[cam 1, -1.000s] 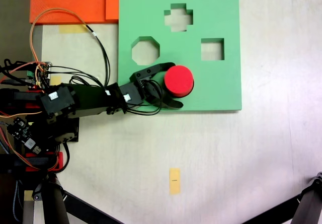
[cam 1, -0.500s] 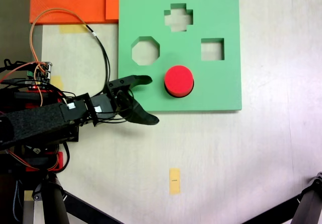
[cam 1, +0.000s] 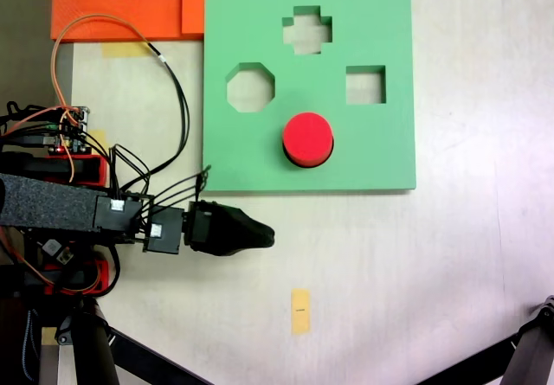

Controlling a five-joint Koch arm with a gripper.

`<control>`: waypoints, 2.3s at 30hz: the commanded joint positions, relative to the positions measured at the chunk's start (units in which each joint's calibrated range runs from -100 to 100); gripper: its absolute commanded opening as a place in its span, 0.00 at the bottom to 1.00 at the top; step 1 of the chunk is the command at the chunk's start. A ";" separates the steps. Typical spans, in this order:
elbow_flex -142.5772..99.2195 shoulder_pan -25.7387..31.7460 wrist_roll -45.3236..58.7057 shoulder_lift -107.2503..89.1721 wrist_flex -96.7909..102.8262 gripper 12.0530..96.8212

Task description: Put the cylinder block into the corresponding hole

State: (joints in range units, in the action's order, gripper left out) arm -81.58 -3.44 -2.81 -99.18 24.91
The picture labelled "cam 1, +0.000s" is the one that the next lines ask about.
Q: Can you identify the black servo cable loop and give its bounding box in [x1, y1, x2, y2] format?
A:
[140, 164, 212, 213]

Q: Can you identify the green shape sorting board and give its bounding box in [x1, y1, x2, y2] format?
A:
[202, 0, 417, 196]

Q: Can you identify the braided black cable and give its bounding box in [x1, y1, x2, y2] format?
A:
[20, 309, 35, 382]

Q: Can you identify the red cylinder block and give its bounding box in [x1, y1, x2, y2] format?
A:
[281, 112, 335, 170]

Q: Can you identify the small circuit board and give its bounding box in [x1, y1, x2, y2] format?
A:
[47, 106, 92, 155]

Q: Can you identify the black tripod leg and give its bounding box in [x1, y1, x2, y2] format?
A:
[54, 309, 120, 385]
[504, 296, 554, 385]

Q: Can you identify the black USB cable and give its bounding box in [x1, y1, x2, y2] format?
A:
[0, 132, 53, 147]

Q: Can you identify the wide yellow tape strip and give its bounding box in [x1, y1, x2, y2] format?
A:
[101, 42, 148, 59]

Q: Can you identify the yellow printed tape label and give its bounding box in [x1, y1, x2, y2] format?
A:
[291, 288, 312, 337]

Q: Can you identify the long black looping cable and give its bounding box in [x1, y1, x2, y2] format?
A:
[119, 42, 192, 191]

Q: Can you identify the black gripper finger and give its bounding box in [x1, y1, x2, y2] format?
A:
[203, 248, 244, 260]
[217, 204, 276, 253]

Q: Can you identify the orange looping wire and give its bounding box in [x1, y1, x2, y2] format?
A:
[50, 13, 151, 120]

